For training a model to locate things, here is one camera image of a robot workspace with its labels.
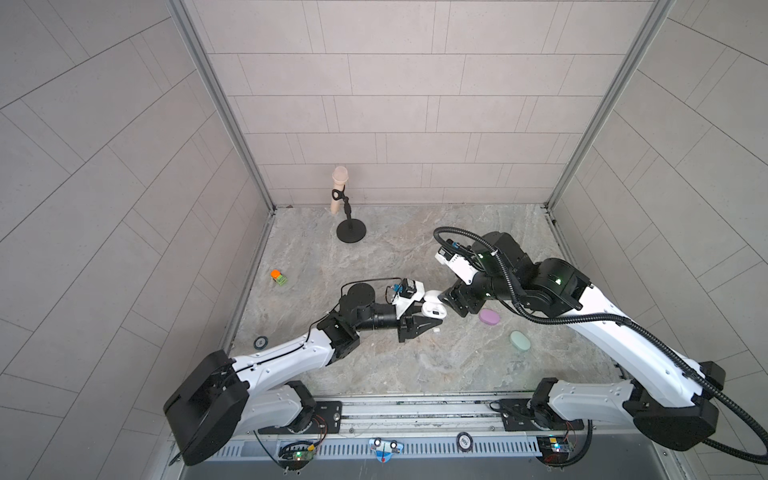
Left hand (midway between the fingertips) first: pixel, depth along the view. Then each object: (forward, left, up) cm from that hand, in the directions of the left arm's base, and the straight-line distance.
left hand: (442, 319), depth 66 cm
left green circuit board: (-24, +32, -18) cm, 44 cm away
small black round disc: (-21, -6, -20) cm, 30 cm away
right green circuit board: (-22, -26, -21) cm, 40 cm away
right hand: (+5, -1, +4) cm, 7 cm away
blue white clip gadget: (-23, +13, -18) cm, 32 cm away
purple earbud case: (-2, -8, +8) cm, 12 cm away
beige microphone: (+42, +28, +4) cm, 51 cm away
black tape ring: (+1, +48, -20) cm, 53 cm away
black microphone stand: (+42, +28, -20) cm, 54 cm away
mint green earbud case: (+2, -24, -20) cm, 31 cm away
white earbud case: (+2, +2, +3) cm, 4 cm away
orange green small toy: (+21, +48, -19) cm, 56 cm away
